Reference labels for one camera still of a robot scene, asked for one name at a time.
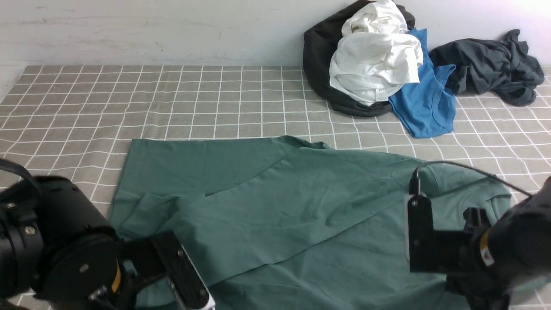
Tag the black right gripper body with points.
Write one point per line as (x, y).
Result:
(481, 257)

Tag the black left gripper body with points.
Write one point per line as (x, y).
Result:
(97, 272)

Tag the green long-sleeved shirt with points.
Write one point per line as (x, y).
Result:
(281, 223)

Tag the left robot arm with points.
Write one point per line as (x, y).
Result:
(56, 243)

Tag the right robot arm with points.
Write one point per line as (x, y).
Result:
(530, 237)

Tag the blue t-shirt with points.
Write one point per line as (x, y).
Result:
(427, 108)

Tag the white crumpled shirt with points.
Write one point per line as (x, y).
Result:
(376, 56)

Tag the grey checkered tablecloth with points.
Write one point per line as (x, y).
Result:
(78, 121)

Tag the dark grey crumpled garment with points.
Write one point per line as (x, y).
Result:
(503, 67)

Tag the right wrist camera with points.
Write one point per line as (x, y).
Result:
(426, 234)

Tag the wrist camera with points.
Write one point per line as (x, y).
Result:
(426, 234)
(183, 271)

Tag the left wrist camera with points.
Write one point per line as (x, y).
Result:
(183, 271)

